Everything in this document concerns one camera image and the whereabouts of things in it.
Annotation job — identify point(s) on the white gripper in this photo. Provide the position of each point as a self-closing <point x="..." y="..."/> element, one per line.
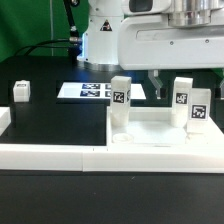
<point x="171" y="34"/>

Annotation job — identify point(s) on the white square table top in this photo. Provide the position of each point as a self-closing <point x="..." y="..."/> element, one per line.
<point x="149" y="130"/>

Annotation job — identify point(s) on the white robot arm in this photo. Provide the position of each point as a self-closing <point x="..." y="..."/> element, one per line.
<point x="100" y="40"/>

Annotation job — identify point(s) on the white marker sheet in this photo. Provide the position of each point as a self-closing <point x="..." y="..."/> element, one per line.
<point x="76" y="90"/>

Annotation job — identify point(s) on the white U-shaped fence wall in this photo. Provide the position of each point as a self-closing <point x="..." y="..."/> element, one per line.
<point x="100" y="159"/>

